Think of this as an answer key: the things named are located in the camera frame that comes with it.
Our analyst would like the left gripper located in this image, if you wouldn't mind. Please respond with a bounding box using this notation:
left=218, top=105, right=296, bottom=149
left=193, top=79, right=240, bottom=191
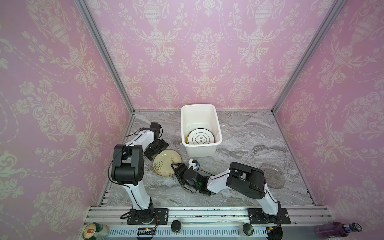
left=144, top=139, right=169, bottom=162

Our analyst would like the cream plate bamboo pattern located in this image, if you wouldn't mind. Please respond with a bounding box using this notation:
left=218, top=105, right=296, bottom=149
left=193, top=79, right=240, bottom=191
left=153, top=150, right=182, bottom=177

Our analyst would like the white plate black pattern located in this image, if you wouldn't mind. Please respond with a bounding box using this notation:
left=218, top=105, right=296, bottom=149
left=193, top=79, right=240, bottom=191
left=187, top=128, right=215, bottom=145

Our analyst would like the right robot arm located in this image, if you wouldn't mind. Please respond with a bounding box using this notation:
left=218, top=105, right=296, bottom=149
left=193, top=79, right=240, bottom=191
left=171, top=160, right=283, bottom=225

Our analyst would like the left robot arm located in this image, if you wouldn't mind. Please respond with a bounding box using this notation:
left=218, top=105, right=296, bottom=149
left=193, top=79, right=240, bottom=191
left=108, top=123, right=169, bottom=225

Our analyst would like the white plastic bin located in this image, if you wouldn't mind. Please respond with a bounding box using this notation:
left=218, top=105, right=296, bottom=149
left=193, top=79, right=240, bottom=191
left=181, top=104, right=223, bottom=158

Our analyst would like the left black knob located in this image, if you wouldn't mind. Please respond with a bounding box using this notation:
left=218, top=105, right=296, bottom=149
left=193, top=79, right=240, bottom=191
left=171, top=220, right=182, bottom=234

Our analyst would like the black knob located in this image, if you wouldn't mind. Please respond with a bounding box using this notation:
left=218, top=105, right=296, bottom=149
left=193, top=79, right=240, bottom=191
left=240, top=223, right=254, bottom=237
left=171, top=220, right=182, bottom=234

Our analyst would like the right black knob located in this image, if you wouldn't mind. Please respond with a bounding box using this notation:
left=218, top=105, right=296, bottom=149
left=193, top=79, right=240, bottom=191
left=240, top=223, right=254, bottom=237

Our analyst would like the clear glass plate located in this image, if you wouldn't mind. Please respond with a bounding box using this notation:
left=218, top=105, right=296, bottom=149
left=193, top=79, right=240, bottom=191
left=260, top=164, right=285, bottom=189

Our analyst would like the green can bottle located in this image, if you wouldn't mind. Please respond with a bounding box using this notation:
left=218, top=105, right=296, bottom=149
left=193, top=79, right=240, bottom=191
left=82, top=223, right=110, bottom=240

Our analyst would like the purple water bottle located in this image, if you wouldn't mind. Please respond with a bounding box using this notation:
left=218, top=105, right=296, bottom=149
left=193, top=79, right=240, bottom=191
left=315, top=222, right=363, bottom=239

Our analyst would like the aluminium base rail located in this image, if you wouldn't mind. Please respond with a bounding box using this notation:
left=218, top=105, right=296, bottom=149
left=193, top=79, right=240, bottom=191
left=84, top=207, right=332, bottom=239

